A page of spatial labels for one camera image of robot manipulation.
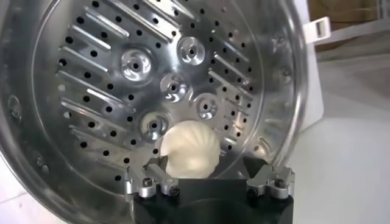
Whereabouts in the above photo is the perforated steel steamer basket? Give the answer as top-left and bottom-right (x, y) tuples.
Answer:
(0, 0), (332, 224)

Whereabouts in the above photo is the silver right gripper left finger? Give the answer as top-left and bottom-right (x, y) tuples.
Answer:
(124, 156), (180, 203)

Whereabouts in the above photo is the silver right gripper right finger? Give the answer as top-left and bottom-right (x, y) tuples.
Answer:
(243, 156), (296, 200)

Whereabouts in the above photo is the white steamed baozi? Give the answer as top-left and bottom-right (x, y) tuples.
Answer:
(160, 120), (222, 180)

